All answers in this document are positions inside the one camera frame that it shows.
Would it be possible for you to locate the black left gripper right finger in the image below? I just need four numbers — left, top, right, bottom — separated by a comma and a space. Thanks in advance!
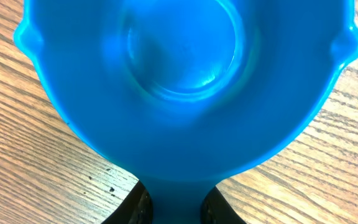
200, 187, 247, 224

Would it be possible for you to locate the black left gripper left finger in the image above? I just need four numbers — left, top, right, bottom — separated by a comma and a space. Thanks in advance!
102, 181, 153, 224

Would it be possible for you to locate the blue plastic measuring scoop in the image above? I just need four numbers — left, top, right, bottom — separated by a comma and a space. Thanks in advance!
14, 0, 358, 223

